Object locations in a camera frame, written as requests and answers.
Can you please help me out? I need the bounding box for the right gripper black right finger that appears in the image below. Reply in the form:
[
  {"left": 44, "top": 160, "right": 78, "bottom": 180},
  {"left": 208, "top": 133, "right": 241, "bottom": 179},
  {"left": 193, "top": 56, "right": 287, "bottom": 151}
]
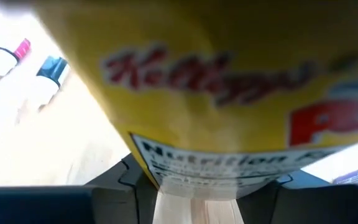
[{"left": 236, "top": 170, "right": 332, "bottom": 224}]

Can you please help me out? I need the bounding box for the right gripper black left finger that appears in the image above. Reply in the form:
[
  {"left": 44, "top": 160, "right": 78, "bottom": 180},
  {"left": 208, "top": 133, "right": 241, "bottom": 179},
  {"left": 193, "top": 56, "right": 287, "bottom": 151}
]
[{"left": 85, "top": 154, "right": 161, "bottom": 224}]

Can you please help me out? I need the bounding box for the yellow Corn Pops box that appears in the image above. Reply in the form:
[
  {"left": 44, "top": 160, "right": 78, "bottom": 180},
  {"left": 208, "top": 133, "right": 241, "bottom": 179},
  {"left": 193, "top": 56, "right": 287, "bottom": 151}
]
[{"left": 31, "top": 0, "right": 358, "bottom": 200}]

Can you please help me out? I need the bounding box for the blue-capped small bottle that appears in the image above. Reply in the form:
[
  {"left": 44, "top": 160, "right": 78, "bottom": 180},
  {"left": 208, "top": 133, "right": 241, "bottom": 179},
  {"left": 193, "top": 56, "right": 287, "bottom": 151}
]
[{"left": 35, "top": 55, "right": 70, "bottom": 88}]

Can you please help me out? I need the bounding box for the pink-capped small bottle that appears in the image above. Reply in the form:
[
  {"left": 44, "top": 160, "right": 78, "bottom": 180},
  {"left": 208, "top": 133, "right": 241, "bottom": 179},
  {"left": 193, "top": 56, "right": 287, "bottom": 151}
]
[{"left": 0, "top": 37, "right": 32, "bottom": 65}]

